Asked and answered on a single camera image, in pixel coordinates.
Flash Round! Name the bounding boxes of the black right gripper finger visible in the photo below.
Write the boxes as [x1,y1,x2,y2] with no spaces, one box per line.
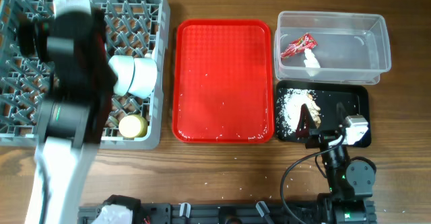
[296,104,317,139]
[336,102,349,129]

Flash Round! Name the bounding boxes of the food scraps pile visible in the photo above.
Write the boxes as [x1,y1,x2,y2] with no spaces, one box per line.
[276,88,321,137]

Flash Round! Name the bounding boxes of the white napkin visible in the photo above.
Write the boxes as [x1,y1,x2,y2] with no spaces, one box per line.
[304,48,320,68]

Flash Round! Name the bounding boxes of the red sauce packet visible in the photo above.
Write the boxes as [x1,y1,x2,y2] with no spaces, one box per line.
[280,33,318,59]

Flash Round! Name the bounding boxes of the light blue bowl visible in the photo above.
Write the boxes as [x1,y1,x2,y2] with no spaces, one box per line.
[128,53,158,99]

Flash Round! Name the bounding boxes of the yellow cup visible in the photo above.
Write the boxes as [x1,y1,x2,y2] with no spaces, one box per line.
[119,114,148,139]

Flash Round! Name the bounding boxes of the light green bowl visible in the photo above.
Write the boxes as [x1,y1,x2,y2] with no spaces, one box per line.
[108,55,135,96]

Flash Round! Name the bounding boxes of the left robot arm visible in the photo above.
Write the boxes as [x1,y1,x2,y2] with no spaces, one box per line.
[17,0,117,223]

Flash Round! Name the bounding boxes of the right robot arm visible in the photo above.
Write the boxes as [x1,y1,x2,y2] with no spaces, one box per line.
[296,102,377,223]

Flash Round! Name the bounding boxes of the grey dishwasher rack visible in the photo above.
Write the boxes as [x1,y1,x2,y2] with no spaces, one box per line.
[1,0,170,150]

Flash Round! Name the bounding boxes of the black tray bin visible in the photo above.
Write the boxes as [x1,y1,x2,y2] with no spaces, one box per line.
[275,80,371,143]

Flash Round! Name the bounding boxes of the clear plastic bin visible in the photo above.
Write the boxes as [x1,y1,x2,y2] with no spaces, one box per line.
[273,11,391,85]

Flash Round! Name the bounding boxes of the red serving tray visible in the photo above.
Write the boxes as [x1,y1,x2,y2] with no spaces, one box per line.
[172,19,275,144]

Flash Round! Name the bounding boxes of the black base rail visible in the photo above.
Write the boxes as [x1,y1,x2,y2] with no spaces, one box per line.
[77,195,334,223]

